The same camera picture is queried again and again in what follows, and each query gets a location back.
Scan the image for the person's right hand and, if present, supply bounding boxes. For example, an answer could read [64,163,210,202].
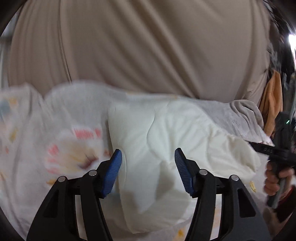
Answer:
[264,162,295,195]

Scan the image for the grey-beige plush cloth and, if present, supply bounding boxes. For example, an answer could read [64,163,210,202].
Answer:
[229,100,265,130]

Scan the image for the floral fleece blanket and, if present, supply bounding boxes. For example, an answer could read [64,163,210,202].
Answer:
[0,80,275,241]

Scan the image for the cream white quilted garment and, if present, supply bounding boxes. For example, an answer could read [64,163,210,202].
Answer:
[107,98,262,233]

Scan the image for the beige curtain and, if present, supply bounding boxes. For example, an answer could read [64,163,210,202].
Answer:
[8,0,273,103]

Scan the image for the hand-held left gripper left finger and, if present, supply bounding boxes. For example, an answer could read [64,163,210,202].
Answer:
[26,149,122,241]

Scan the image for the orange cloth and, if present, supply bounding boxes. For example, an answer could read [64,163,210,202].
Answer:
[259,70,283,136]

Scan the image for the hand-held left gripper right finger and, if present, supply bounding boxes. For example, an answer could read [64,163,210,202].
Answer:
[174,147,271,241]

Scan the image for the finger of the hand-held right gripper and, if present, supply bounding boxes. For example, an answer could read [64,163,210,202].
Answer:
[249,142,275,155]

